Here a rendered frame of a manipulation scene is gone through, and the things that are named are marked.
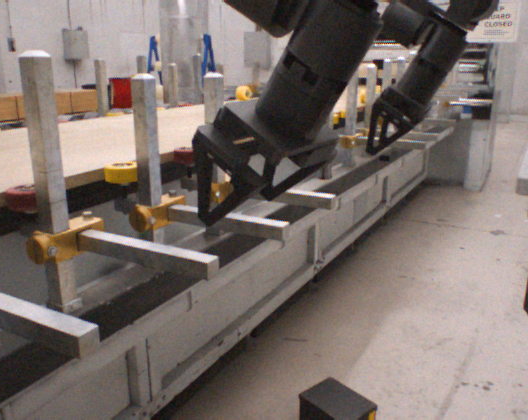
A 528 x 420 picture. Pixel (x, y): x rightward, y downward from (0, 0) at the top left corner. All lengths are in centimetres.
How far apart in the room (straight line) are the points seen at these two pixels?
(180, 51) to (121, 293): 533
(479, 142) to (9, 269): 429
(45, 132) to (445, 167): 451
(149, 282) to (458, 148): 424
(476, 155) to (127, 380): 395
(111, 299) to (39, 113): 37
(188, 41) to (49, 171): 542
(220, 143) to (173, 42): 588
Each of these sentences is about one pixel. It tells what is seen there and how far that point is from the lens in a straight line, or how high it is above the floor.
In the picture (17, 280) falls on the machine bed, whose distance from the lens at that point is 119.
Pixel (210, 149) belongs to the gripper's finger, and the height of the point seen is 107.
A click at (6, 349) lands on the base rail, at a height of 70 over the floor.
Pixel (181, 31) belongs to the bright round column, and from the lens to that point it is 626.
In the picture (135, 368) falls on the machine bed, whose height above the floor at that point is 30.
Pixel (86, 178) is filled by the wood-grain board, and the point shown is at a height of 89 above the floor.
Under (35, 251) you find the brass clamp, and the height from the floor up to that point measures 83.
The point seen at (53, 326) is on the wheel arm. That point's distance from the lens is 65.
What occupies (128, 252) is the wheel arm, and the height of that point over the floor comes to 83.
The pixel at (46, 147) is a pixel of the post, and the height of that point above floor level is 100.
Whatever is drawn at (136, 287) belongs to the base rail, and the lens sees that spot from 108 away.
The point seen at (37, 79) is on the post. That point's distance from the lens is 90.
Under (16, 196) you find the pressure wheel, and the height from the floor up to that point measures 90.
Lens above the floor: 114
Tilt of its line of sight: 17 degrees down
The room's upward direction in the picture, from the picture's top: straight up
